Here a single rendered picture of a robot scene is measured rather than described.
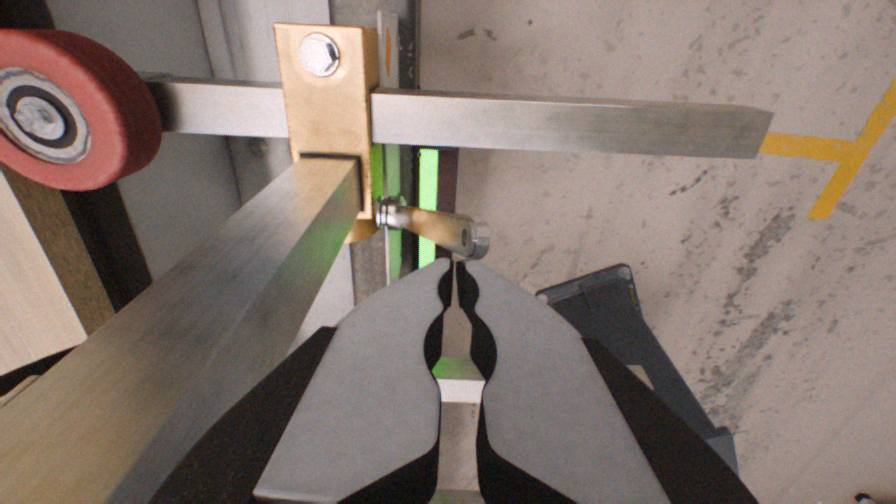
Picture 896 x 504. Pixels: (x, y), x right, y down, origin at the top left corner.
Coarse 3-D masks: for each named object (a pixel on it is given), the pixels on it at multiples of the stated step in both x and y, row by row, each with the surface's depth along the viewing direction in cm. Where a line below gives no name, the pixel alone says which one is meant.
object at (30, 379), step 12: (72, 348) 12; (36, 360) 12; (48, 360) 12; (60, 360) 12; (12, 372) 11; (24, 372) 11; (36, 372) 12; (0, 384) 11; (12, 384) 11; (24, 384) 9; (0, 396) 11; (12, 396) 9; (0, 408) 9
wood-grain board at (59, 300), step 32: (0, 160) 23; (0, 192) 24; (32, 192) 25; (0, 224) 25; (32, 224) 25; (64, 224) 27; (0, 256) 26; (32, 256) 26; (64, 256) 27; (0, 288) 27; (32, 288) 27; (64, 288) 27; (96, 288) 29; (0, 320) 28; (32, 320) 28; (64, 320) 28; (96, 320) 30; (0, 352) 30; (32, 352) 30
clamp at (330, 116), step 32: (288, 32) 22; (320, 32) 22; (352, 32) 22; (288, 64) 23; (352, 64) 23; (288, 96) 24; (320, 96) 24; (352, 96) 24; (288, 128) 25; (320, 128) 25; (352, 128) 25
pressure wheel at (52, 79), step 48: (0, 48) 19; (48, 48) 19; (96, 48) 21; (0, 96) 21; (48, 96) 21; (96, 96) 20; (144, 96) 23; (0, 144) 22; (48, 144) 22; (96, 144) 22; (144, 144) 23
